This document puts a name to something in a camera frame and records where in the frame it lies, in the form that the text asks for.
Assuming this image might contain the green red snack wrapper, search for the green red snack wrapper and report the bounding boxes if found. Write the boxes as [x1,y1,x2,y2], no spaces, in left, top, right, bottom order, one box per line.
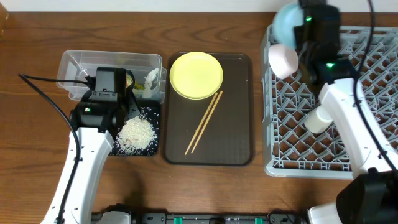
[126,73,144,90]

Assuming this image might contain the pile of rice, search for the pile of rice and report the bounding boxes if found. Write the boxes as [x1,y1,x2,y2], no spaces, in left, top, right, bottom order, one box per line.
[115,107,159,156]

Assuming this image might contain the yellow plate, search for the yellow plate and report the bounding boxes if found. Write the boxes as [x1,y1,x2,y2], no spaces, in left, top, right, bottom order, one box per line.
[169,52,224,100]

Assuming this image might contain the light blue bowl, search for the light blue bowl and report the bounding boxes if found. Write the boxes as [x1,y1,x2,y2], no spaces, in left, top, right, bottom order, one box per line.
[272,3,303,49]

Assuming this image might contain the white cup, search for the white cup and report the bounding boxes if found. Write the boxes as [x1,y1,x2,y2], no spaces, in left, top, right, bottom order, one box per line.
[304,105,333,134]

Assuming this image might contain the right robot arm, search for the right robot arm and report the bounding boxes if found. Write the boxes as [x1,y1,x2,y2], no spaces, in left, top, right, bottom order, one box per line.
[294,1,397,223]

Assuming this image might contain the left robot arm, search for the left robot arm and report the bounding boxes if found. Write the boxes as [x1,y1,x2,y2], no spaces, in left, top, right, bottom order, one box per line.
[43,67,141,223]

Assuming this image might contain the clear plastic waste bin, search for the clear plastic waste bin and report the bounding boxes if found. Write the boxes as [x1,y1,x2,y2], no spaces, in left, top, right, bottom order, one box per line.
[58,50,167,103]

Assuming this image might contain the black waste tray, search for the black waste tray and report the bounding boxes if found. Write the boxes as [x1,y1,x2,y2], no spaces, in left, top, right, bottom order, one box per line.
[108,98,162,157]

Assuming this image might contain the grey dishwasher rack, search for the grey dishwasher rack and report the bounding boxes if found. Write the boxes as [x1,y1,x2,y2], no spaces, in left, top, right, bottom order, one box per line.
[261,27,397,179]

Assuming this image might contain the dark brown serving tray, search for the dark brown serving tray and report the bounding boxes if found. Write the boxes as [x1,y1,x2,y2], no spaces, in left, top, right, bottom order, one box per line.
[162,53,255,166]

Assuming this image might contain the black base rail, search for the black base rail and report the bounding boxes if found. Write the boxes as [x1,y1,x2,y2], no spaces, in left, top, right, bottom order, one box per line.
[91,203,312,224]

